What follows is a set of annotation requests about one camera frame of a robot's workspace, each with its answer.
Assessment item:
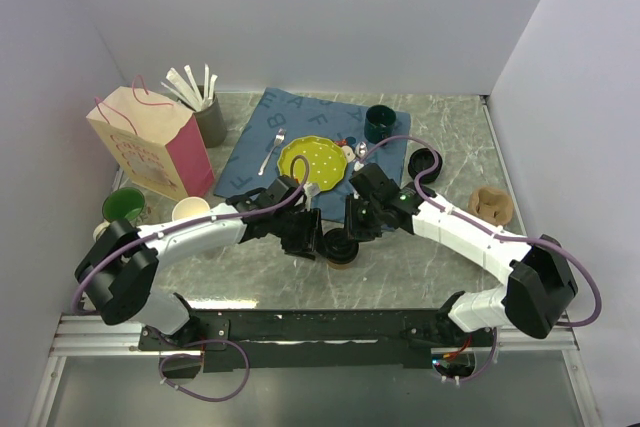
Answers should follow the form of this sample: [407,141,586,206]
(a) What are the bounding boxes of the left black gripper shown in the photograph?
[271,207,328,261]

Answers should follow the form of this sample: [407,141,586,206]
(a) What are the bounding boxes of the black plastic cup lid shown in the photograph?
[322,228,359,261]

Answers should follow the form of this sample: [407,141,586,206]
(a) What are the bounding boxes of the brown paper cup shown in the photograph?
[327,259,353,270]

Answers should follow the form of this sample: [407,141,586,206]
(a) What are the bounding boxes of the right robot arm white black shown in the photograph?
[345,163,577,346]

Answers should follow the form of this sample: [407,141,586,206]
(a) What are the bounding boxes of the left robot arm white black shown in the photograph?
[72,176,304,349]

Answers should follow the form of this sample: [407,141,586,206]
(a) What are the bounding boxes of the silver spoon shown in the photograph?
[354,141,368,163]

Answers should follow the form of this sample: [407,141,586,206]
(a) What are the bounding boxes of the yellow-green dotted plate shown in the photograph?
[277,136,348,193]

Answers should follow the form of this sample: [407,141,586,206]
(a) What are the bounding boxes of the cartoon mouse figurine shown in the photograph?
[335,136,356,163]

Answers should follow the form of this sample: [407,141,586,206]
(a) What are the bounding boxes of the stack of black lids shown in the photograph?
[408,148,443,186]

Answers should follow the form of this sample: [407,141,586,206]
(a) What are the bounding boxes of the silver fork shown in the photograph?
[258,128,286,176]

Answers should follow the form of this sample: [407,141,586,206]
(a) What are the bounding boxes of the dark green mug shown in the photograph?
[364,105,397,143]

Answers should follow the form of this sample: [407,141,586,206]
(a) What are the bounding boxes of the stack of brown paper cups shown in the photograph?
[171,197,211,221]

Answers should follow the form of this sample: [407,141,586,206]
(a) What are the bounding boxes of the blue alphabet cloth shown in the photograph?
[213,88,407,223]

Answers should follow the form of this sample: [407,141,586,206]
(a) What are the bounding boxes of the brown pulp cup carrier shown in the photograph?
[467,186,514,226]

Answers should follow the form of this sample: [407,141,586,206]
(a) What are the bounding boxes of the grey straw holder cup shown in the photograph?
[194,95,227,148]

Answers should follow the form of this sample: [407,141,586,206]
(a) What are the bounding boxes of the pink paper gift bag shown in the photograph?
[86,76,215,201]

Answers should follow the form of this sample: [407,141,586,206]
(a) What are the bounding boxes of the green interior enamel mug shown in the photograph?
[93,187,146,241]

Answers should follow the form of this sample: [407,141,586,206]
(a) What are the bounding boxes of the white wrapped straws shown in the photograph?
[160,64,218,112]

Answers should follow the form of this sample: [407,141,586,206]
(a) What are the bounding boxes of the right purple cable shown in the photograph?
[357,135,601,383]

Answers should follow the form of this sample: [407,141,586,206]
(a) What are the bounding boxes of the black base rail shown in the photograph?
[135,307,491,373]

